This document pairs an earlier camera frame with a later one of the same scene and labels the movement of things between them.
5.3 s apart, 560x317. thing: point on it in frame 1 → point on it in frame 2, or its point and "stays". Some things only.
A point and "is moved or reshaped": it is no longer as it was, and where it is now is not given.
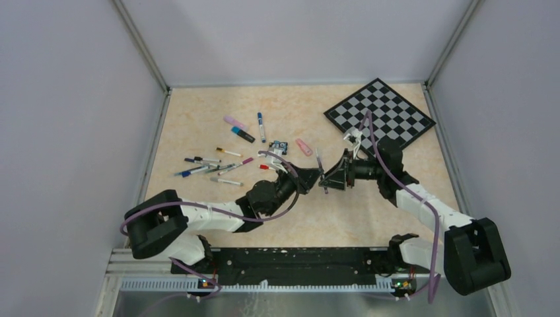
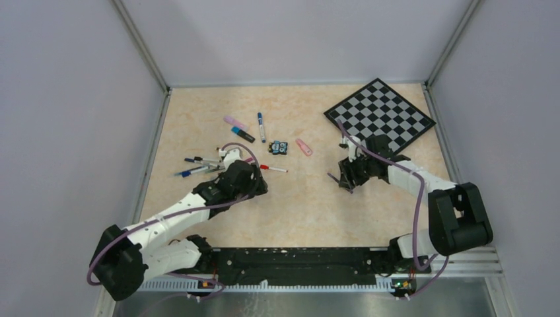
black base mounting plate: x=319 y=265 stays
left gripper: x=306 y=177 → x=257 y=186
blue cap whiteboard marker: x=261 y=131 stays
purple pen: x=320 y=167 is moved or reshaped
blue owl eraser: x=278 y=148 stays
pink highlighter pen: x=304 y=148 stays
